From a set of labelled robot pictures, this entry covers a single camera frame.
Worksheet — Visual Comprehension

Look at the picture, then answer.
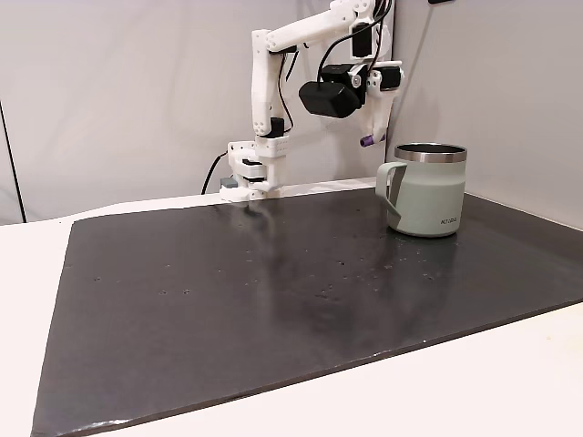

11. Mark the black camera box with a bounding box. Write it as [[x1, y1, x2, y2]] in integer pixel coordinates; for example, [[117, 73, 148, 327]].
[[298, 63, 369, 120]]

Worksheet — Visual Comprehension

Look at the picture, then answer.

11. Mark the black power cable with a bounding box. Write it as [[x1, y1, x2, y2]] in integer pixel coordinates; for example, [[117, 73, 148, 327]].
[[201, 152, 229, 196]]

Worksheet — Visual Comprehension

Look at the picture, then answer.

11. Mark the black arm servo cable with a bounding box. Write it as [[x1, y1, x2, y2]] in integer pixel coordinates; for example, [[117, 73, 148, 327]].
[[272, 45, 302, 136]]

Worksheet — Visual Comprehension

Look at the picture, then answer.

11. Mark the grey-green steel mug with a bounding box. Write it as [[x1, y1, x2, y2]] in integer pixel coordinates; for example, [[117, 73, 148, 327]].
[[375, 142, 469, 239]]

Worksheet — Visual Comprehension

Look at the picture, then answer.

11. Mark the black table mat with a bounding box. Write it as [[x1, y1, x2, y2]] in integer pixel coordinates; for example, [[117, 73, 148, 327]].
[[30, 188, 583, 437]]

